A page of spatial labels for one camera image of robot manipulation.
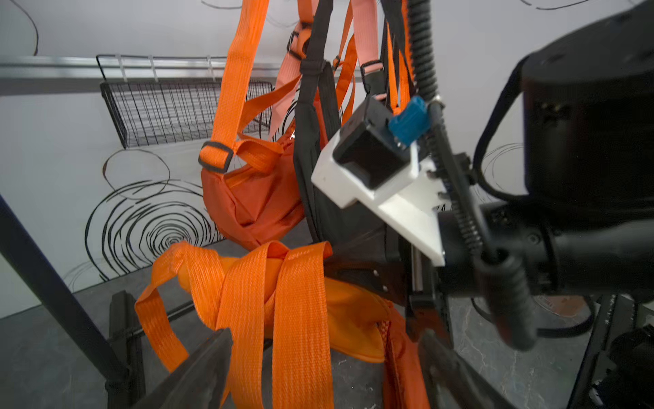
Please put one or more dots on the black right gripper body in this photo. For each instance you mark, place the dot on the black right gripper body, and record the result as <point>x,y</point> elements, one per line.
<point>383,262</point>

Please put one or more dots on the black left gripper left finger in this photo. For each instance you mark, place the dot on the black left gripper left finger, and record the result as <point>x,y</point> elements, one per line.
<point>200,381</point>

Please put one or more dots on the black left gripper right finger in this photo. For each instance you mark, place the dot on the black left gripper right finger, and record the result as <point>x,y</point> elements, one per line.
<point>444,369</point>

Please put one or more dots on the black crescent shoulder bag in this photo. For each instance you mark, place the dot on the black crescent shoulder bag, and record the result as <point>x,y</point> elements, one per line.
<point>317,121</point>

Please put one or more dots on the red-orange strap sling bag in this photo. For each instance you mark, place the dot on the red-orange strap sling bag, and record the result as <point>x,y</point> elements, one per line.
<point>403,385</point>

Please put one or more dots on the orange crescent shoulder bag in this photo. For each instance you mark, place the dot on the orange crescent shoulder bag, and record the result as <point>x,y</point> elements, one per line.
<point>394,53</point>

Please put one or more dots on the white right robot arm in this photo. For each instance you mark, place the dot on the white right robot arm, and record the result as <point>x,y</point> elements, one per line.
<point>550,222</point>

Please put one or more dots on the dark grey clothes rack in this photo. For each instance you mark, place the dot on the dark grey clothes rack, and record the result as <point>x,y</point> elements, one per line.
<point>117,358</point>

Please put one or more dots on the black wire basket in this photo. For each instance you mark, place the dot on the black wire basket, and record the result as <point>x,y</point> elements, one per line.
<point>158,100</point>

